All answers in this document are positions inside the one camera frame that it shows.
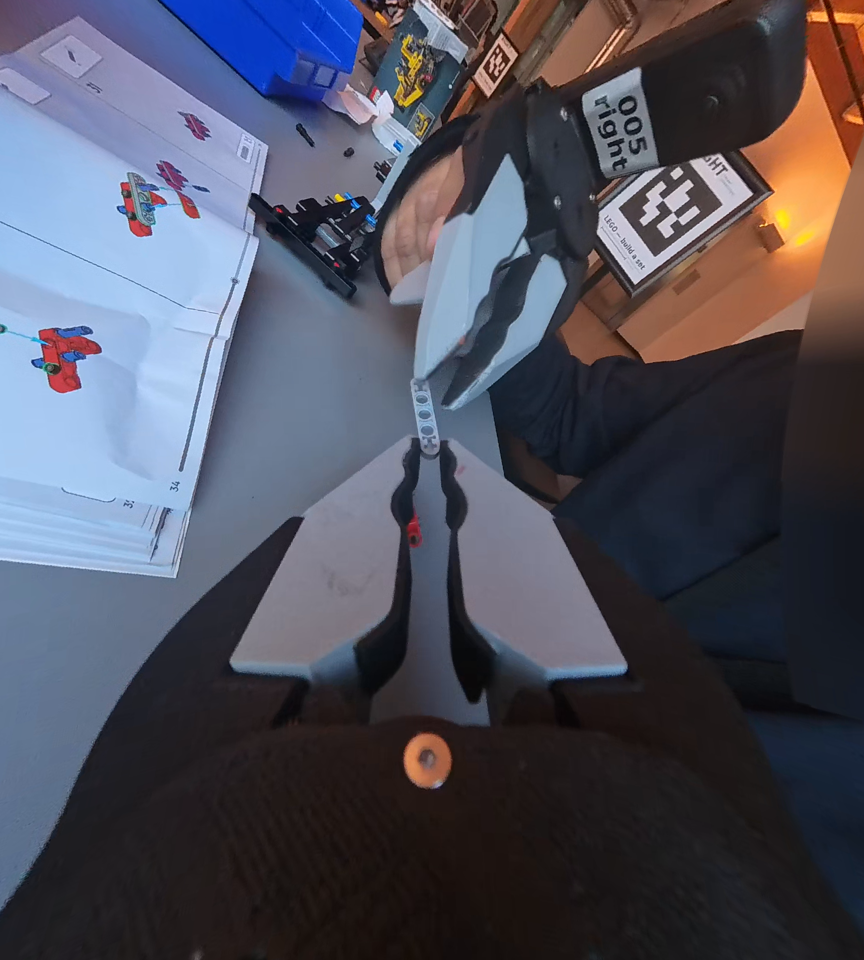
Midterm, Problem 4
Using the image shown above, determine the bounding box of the white plastic bag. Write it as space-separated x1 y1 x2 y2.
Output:
337 85 397 130

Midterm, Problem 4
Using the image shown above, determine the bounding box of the small tag sign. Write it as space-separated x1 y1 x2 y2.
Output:
469 30 520 99

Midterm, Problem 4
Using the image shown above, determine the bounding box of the black lego assembly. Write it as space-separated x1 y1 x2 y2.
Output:
248 190 385 302

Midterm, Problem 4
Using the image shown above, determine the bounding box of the lego box with yellow vehicle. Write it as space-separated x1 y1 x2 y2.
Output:
368 0 471 144

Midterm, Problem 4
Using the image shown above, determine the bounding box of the person's right forearm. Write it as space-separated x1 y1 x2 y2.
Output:
488 326 804 481

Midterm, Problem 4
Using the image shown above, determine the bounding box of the grey lego beam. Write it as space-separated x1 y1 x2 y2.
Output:
410 378 445 459

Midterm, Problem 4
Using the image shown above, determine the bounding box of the person's right hand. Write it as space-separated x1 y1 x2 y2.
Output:
384 142 472 284

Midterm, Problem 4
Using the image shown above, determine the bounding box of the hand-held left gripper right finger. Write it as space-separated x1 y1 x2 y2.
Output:
441 438 629 706

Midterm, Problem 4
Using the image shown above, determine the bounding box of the lego instruction booklet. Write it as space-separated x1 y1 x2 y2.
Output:
0 15 270 579

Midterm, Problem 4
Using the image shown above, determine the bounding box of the framed tag sign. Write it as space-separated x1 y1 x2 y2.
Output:
594 150 776 300

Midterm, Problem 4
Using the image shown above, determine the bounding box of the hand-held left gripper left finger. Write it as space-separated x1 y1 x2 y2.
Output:
229 435 422 697

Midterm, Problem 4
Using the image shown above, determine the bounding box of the blue plastic bin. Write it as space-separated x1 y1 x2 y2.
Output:
158 0 365 99

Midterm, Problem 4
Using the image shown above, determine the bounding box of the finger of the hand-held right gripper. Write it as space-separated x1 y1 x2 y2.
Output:
442 243 555 411
411 156 532 383

